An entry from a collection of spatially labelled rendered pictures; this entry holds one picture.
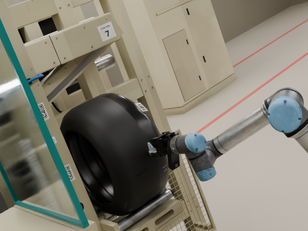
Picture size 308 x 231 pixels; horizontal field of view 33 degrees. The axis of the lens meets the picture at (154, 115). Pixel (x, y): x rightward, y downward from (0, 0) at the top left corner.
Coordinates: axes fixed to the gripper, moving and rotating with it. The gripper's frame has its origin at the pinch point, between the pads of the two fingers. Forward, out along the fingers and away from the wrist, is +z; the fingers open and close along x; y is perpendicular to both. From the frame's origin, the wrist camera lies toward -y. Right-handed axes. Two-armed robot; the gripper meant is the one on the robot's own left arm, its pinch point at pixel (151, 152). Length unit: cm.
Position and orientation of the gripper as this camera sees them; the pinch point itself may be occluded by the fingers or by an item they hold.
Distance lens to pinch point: 227.8
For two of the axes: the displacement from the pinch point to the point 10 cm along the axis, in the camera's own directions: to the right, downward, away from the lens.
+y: -4.0, -9.1, -1.3
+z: -5.3, 1.1, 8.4
